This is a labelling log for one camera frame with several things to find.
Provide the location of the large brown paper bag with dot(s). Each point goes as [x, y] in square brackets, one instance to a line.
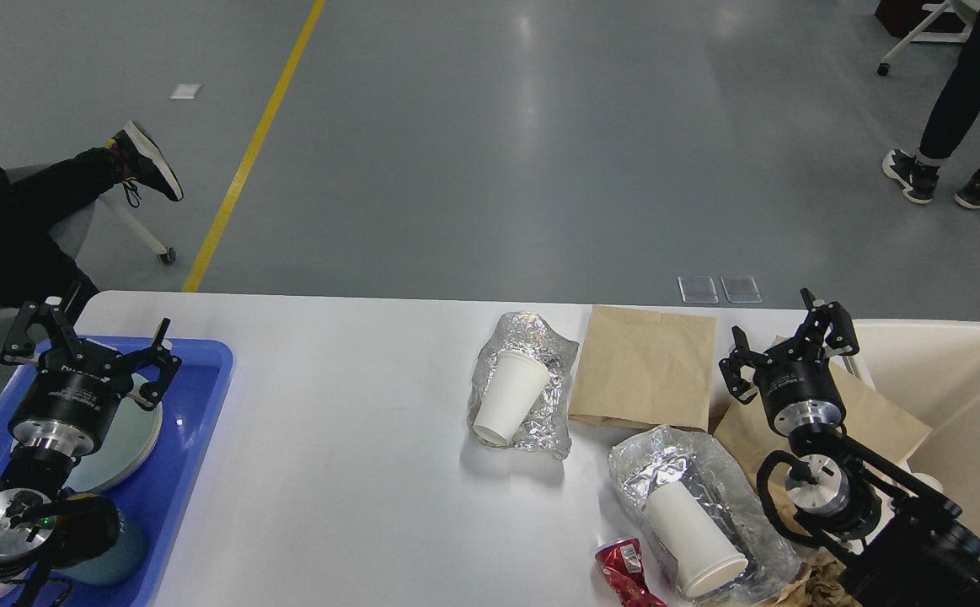
[872, 419]

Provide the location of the person with black sneakers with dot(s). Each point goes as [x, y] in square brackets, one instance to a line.
[955, 110]

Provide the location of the grey office chair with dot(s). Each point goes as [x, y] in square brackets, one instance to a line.
[110, 228]

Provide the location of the white chair base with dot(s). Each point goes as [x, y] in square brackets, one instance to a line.
[965, 11]

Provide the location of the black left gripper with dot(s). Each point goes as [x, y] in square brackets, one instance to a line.
[65, 411]

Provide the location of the crumpled brown paper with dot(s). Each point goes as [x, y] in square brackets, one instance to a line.
[817, 584]

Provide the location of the dark teal mug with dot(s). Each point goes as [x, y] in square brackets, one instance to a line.
[104, 547]

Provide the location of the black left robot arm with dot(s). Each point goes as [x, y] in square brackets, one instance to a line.
[34, 500]

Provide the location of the transparent floor plate right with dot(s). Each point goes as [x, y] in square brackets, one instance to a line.
[741, 289]

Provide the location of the person in black clothes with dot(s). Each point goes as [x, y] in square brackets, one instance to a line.
[130, 158]

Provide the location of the transparent floor plate left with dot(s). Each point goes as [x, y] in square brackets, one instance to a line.
[698, 290]

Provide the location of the transparent floor plate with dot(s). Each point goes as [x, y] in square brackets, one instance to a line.
[741, 289]
[698, 290]

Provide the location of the light green plate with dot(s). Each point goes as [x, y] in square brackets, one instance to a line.
[129, 415]

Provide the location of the crushed red can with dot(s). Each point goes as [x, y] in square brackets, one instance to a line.
[622, 568]

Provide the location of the white paper cup on foil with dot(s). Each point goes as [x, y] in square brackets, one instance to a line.
[514, 387]

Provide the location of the yellow plate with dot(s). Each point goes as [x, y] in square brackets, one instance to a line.
[106, 470]

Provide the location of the crumpled aluminium foil sheet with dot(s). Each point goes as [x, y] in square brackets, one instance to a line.
[545, 430]

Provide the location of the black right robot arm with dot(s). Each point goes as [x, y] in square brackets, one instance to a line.
[900, 541]

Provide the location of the blue plastic tray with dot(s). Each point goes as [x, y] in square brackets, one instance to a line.
[157, 494]

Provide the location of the beige plastic bin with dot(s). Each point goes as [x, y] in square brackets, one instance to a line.
[932, 370]

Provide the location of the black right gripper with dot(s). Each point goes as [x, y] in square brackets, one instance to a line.
[801, 391]

